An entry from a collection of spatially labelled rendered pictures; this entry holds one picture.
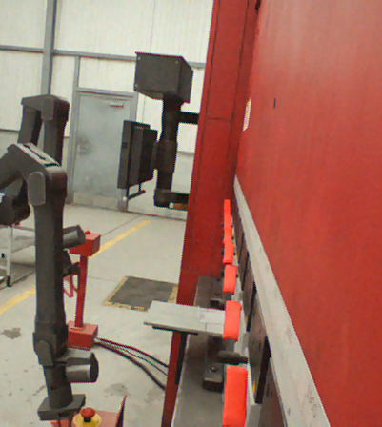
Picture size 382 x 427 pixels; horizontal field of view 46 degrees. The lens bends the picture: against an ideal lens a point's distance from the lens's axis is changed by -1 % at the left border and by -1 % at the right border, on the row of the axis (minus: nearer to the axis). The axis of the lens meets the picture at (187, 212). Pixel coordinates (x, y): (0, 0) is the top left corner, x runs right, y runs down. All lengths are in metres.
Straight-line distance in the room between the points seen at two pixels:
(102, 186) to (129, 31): 2.90
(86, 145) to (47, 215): 7.89
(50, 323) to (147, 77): 1.59
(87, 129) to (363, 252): 8.69
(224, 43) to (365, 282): 2.04
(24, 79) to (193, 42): 3.38
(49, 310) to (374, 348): 0.92
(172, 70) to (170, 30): 6.32
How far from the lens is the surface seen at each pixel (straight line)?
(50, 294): 1.06
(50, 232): 1.02
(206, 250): 2.25
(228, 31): 2.24
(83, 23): 9.21
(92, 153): 8.84
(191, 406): 1.24
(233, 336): 0.66
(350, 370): 0.25
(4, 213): 1.55
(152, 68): 2.39
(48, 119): 1.45
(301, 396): 0.34
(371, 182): 0.24
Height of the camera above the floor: 1.55
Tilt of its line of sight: 9 degrees down
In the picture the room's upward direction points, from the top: 7 degrees clockwise
